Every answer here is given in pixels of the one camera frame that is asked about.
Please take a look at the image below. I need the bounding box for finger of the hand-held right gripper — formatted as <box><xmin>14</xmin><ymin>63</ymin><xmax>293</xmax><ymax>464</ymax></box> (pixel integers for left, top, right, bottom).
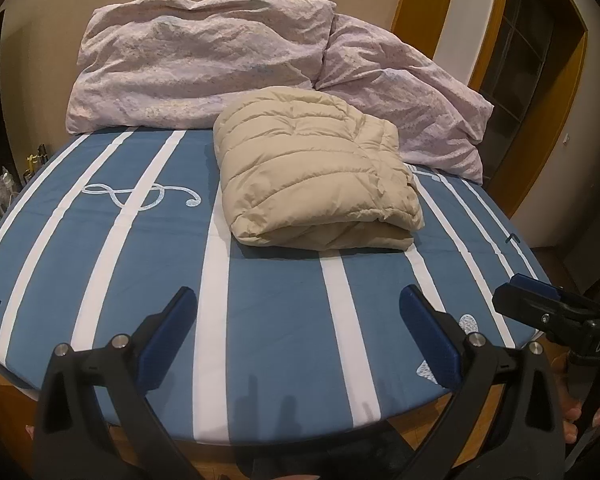
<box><xmin>491</xmin><ymin>273</ymin><xmax>581</xmax><ymax>343</ymax></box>

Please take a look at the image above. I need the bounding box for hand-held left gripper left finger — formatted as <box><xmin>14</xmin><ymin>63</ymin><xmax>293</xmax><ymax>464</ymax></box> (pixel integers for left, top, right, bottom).
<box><xmin>32</xmin><ymin>287</ymin><xmax>202</xmax><ymax>480</ymax></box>

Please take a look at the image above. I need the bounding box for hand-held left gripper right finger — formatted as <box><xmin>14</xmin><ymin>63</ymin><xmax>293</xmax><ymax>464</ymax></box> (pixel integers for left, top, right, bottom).
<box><xmin>399</xmin><ymin>285</ymin><xmax>567</xmax><ymax>480</ymax></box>

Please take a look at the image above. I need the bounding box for beige puffer jacket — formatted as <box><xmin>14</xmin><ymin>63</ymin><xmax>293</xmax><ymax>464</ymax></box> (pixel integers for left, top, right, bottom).
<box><xmin>213</xmin><ymin>86</ymin><xmax>425</xmax><ymax>252</ymax></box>

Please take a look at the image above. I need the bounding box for bed with blue striped sheet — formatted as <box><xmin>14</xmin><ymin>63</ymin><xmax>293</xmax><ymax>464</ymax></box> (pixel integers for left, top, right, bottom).
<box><xmin>0</xmin><ymin>127</ymin><xmax>552</xmax><ymax>447</ymax></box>

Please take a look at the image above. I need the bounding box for bedside clutter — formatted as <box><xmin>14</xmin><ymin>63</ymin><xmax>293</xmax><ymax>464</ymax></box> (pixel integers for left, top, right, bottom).
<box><xmin>0</xmin><ymin>144</ymin><xmax>50</xmax><ymax>228</ymax></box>

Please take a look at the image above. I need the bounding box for dark glass-paned door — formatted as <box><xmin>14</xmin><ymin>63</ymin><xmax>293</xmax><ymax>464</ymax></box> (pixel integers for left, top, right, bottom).
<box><xmin>479</xmin><ymin>0</ymin><xmax>582</xmax><ymax>173</ymax></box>

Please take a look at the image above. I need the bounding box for pink floral duvet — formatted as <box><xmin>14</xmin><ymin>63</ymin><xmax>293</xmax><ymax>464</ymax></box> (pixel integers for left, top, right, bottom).
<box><xmin>65</xmin><ymin>0</ymin><xmax>496</xmax><ymax>184</ymax></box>

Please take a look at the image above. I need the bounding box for orange wooden door frame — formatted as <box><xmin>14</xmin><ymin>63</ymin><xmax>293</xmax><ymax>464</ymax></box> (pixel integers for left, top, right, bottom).
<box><xmin>390</xmin><ymin>0</ymin><xmax>589</xmax><ymax>213</ymax></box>

